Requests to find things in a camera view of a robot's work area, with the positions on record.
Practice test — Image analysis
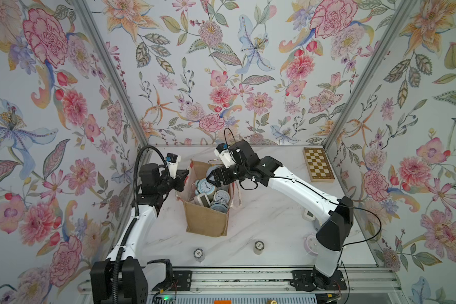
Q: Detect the white round alarm clock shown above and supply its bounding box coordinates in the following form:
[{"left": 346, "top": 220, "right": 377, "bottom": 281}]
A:
[{"left": 214, "top": 190, "right": 231, "bottom": 205}]

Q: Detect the light blue twin bell clock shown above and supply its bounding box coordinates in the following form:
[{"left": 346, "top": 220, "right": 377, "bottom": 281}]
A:
[{"left": 195, "top": 179, "right": 217, "bottom": 198}]

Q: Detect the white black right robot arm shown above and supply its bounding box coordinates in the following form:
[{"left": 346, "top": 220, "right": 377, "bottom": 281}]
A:
[{"left": 207, "top": 140, "right": 357, "bottom": 283}]

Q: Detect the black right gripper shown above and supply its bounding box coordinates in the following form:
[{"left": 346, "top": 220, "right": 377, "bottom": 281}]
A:
[{"left": 208, "top": 165, "right": 253, "bottom": 189}]

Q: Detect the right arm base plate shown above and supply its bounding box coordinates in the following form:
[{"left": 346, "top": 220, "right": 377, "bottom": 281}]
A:
[{"left": 290, "top": 269, "right": 348, "bottom": 292}]

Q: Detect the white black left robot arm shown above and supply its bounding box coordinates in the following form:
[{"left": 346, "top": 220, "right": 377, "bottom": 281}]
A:
[{"left": 90, "top": 146, "right": 189, "bottom": 303}]

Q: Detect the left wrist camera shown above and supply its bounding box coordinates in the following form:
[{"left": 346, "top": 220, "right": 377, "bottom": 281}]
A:
[{"left": 165, "top": 153, "right": 181, "bottom": 179}]

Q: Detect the small silver cylinder clock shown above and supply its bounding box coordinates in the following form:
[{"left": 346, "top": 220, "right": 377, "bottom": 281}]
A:
[{"left": 193, "top": 248, "right": 205, "bottom": 263}]

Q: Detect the mint round alarm clock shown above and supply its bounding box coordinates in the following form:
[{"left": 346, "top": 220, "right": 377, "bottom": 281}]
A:
[{"left": 210, "top": 203, "right": 229, "bottom": 214}]

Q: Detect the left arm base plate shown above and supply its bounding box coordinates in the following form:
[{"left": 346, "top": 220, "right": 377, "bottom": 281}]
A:
[{"left": 144, "top": 270, "right": 193, "bottom": 292}]

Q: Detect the pink round alarm clock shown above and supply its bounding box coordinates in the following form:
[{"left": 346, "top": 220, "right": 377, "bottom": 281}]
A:
[{"left": 304, "top": 234, "right": 319, "bottom": 257}]

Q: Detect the wooden chess board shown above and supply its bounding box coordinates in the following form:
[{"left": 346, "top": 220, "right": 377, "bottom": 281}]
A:
[{"left": 303, "top": 147, "right": 336, "bottom": 182}]

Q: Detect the small white digital clock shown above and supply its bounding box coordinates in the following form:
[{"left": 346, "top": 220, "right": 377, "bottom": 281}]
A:
[{"left": 302, "top": 209, "right": 315, "bottom": 222}]

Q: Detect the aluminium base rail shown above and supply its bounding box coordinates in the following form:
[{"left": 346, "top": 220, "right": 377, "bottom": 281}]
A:
[{"left": 78, "top": 267, "right": 404, "bottom": 295}]

